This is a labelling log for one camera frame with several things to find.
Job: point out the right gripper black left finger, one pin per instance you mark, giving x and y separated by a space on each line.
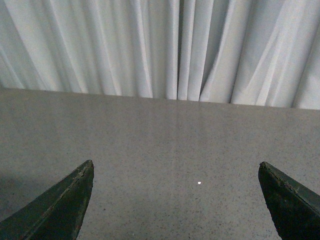
57 214

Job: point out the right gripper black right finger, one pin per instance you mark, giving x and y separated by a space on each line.
294 208

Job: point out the white pleated curtain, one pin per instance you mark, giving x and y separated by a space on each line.
248 52

